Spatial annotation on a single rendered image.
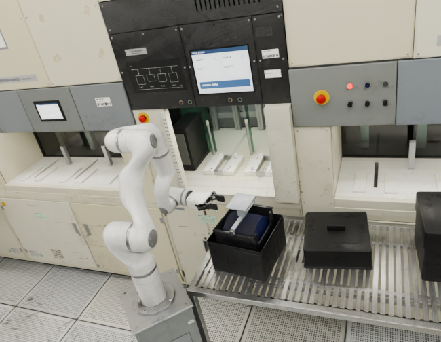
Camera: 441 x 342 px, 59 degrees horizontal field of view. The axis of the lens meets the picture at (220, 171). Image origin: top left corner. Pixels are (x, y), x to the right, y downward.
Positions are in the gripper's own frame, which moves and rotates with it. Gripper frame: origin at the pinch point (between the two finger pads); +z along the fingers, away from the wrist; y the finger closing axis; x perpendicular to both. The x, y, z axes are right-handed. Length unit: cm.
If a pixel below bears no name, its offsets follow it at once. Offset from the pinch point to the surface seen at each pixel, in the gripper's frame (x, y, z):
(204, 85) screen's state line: 46, -31, -15
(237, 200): 2.8, -0.2, 10.8
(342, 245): -19, -9, 55
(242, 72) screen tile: 51, -34, 5
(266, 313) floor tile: -105, -28, 0
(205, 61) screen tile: 58, -31, -12
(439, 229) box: -4, -10, 91
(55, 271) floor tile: -106, -8, -183
